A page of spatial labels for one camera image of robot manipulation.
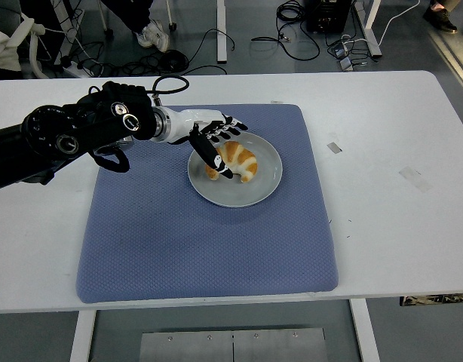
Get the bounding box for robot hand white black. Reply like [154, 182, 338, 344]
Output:
[167, 108, 250, 179]

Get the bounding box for croissant bread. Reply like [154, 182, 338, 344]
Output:
[204, 140, 259, 184]

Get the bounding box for grey round plate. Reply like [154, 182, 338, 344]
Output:
[187, 130, 284, 209]

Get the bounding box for person's white sneaker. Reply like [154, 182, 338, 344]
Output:
[133, 19, 170, 53]

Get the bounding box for white desk leg slim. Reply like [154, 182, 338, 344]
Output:
[215, 0, 228, 63]

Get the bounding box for blue quilted mat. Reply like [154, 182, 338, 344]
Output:
[75, 103, 339, 305]

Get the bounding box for white power strip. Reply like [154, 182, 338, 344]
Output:
[61, 55, 93, 79]

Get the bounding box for person's leg dark trousers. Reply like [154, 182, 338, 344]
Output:
[99, 0, 154, 35]

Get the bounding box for black power adapter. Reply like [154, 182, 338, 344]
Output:
[328, 41, 351, 60]

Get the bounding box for black equipment box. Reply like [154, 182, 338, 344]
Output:
[305, 0, 354, 34]

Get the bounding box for white cloth garment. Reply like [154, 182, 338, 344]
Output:
[0, 23, 25, 82]

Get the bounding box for white desk leg with foot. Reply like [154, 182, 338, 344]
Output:
[361, 0, 383, 58]

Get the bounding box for grey metal plate with screws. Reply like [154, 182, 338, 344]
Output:
[139, 327, 327, 362]

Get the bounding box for large clear tape piece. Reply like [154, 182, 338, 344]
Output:
[398, 166, 433, 193]

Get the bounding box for white table leg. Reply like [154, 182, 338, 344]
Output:
[68, 309, 97, 362]
[348, 298, 382, 362]

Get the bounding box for person's black shoe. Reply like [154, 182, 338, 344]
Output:
[422, 6, 458, 35]

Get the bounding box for black cable bundle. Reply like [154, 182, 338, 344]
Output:
[140, 48, 189, 75]

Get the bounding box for black thin cable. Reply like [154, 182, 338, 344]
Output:
[180, 28, 236, 76]

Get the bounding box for black coiled cable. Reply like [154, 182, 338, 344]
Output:
[250, 0, 321, 61]

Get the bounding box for white padded chair frame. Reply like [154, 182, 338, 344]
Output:
[8, 13, 51, 79]

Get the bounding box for white cable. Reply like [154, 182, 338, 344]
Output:
[374, 0, 421, 48]

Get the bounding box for camouflage patterned bracket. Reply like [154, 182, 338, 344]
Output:
[399, 293, 463, 307]

